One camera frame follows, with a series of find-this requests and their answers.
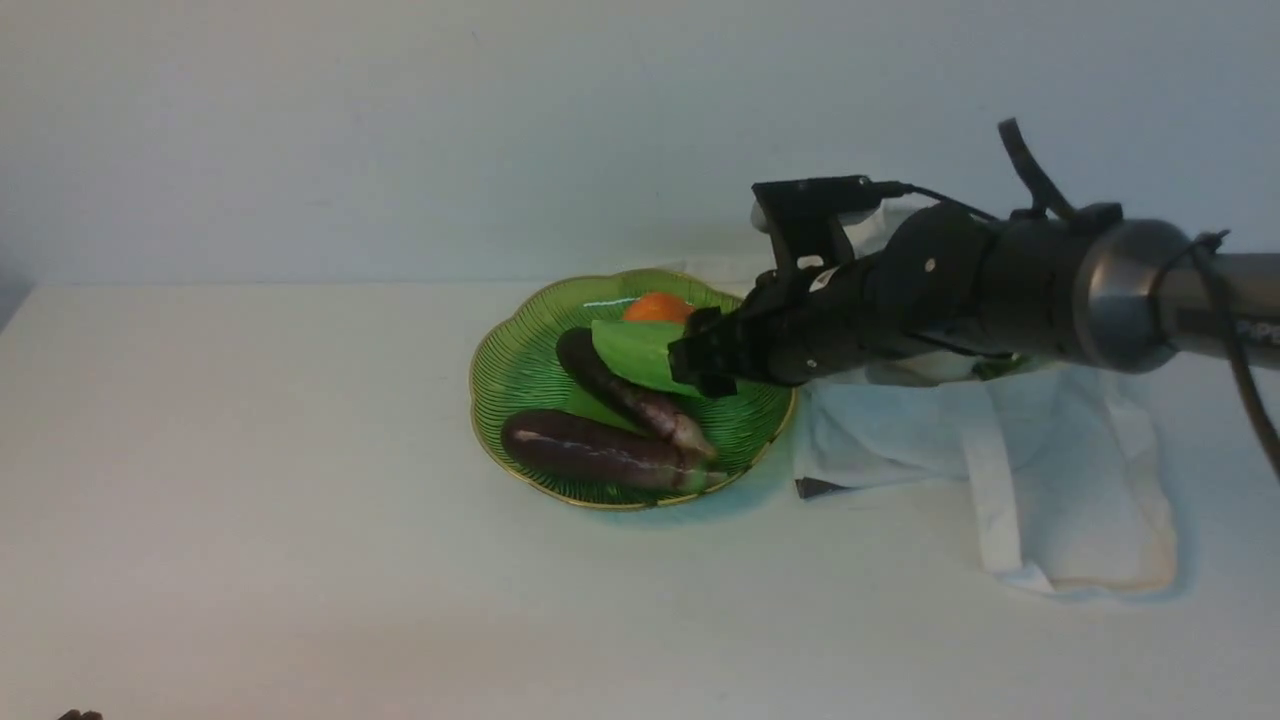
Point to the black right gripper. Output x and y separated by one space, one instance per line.
888 304

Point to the green cucumber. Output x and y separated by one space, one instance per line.
639 353

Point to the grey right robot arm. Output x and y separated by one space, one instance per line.
1125 296

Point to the white cloth tote bag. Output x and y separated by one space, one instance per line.
1060 465

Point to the orange pumpkin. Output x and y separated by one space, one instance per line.
658 307

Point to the upper dark purple eggplant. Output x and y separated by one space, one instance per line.
647 409

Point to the dark purple eggplant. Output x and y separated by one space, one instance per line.
647 409
570 447

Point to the lower dark purple eggplant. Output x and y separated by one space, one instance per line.
570 447

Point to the green ribbed glass plate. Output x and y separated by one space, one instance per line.
515 368

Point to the white radish with leaves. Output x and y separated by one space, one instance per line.
943 367

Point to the dark object at bottom edge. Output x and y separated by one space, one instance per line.
75 714

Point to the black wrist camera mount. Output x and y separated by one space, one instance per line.
806 218

